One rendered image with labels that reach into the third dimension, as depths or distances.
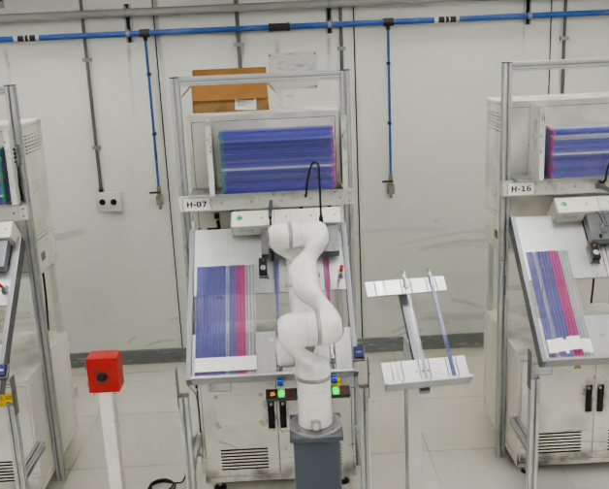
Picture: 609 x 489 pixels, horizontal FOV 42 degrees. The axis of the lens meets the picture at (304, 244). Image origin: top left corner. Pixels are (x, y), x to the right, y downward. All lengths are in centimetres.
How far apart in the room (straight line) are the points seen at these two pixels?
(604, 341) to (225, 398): 165
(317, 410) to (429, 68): 278
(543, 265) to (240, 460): 162
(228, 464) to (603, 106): 238
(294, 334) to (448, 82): 273
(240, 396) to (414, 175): 208
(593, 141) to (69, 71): 307
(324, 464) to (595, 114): 205
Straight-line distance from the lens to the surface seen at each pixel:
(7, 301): 362
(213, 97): 378
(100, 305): 534
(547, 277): 357
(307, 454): 284
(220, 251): 351
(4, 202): 370
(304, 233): 287
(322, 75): 350
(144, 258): 519
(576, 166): 370
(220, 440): 373
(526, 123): 380
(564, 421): 390
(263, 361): 327
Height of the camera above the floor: 201
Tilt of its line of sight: 14 degrees down
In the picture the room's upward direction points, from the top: 3 degrees counter-clockwise
